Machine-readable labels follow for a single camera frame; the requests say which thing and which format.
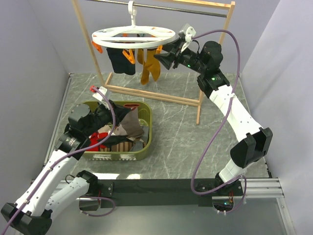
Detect orange clothes clip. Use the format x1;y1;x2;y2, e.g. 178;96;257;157
156;45;162;54

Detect olive green plastic basket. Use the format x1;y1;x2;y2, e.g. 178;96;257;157
83;101;152;161

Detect grey sock in basket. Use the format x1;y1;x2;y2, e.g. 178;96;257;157
130;125;149;152

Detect mustard yellow hanging socks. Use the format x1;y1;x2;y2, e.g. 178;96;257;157
137;49;161;85

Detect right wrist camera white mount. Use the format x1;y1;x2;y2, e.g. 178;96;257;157
179;24;196;52

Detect black base crossbar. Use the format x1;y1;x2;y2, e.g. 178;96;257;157
73;171;243;212

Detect brown striped sock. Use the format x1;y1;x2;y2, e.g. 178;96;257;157
99;141;134;152

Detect taupe sock with striped cuff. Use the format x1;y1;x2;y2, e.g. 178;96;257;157
114;103;144;138

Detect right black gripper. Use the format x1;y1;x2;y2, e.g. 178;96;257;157
153;38;206;75

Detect orange clip front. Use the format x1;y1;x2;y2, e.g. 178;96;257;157
122;49;135;64

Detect dark navy hanging sock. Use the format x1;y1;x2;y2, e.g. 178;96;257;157
106;47;135;75

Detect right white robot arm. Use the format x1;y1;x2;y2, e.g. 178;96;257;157
155;38;273;195

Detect black sock in basket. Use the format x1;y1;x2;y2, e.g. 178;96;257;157
103;136;131;147

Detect white round sock hanger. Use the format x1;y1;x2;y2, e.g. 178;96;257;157
92;0;176;49

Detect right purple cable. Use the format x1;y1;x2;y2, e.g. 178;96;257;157
190;29;247;213

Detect wooden clothes rack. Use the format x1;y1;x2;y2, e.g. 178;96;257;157
72;0;235;124

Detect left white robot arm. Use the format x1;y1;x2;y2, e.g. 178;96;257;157
1;101;131;235

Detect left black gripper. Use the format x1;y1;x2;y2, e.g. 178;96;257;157
84;99;131;137

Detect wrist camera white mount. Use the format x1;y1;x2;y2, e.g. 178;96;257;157
90;86;111;109
179;24;196;52

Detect orange clip left rim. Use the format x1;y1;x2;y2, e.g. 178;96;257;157
91;41;103;53

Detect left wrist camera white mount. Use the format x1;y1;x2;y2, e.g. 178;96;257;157
90;86;111;109

